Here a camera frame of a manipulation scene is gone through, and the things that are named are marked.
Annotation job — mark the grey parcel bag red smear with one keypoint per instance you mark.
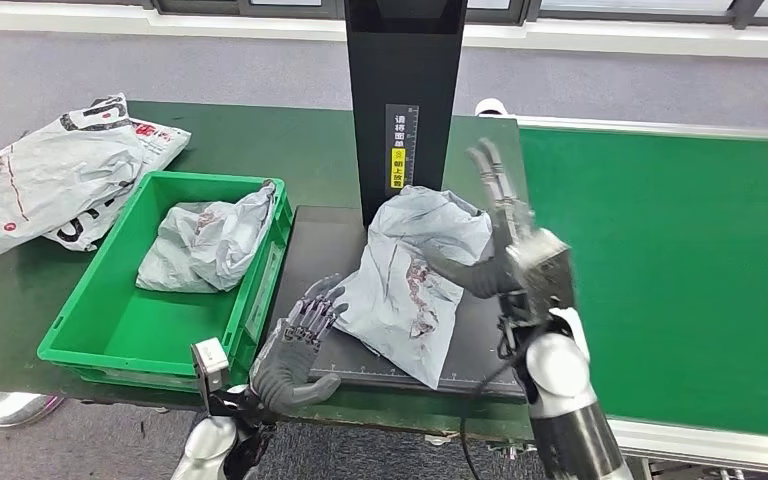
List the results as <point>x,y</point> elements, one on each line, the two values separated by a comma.
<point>397,298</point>

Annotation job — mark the white bag red label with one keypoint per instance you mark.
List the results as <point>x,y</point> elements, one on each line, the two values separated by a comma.
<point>162,137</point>

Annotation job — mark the green conveyor belt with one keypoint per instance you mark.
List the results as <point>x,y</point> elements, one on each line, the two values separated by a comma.
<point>656,252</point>

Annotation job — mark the yellow black scanner label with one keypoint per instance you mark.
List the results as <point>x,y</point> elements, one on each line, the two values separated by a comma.
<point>400,149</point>

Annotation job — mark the chrome round base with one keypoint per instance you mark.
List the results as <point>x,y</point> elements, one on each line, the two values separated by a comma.
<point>10,407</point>

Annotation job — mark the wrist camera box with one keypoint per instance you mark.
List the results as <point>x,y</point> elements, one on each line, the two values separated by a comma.
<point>546,272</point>
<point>210,371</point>

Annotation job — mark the green plastic crate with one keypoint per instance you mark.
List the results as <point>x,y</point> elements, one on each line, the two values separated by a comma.
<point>126,324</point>

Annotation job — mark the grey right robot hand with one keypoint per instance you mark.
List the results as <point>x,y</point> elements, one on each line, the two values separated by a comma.
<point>500,278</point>

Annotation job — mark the dark green table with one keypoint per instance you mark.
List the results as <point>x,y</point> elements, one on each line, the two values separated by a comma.
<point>291,149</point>

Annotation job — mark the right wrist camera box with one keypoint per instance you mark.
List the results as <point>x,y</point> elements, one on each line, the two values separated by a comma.
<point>546,272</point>

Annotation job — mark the black inbound scanner machine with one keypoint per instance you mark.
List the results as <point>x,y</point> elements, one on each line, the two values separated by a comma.
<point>404,79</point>

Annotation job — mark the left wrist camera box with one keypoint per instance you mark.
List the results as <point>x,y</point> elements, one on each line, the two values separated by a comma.
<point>210,371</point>

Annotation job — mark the crumpled white bag black print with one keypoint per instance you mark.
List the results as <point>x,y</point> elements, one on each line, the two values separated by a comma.
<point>53,175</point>

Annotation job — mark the plain grey parcel bag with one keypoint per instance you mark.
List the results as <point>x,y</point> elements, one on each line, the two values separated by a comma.
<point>212,245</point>

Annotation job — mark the white round roller cap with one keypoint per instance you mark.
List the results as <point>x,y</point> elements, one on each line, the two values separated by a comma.
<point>491,106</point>

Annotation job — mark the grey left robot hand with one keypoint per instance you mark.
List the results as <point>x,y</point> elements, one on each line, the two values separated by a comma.
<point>284,378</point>

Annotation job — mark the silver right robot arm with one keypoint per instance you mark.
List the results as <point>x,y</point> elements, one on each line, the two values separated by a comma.
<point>559,384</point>

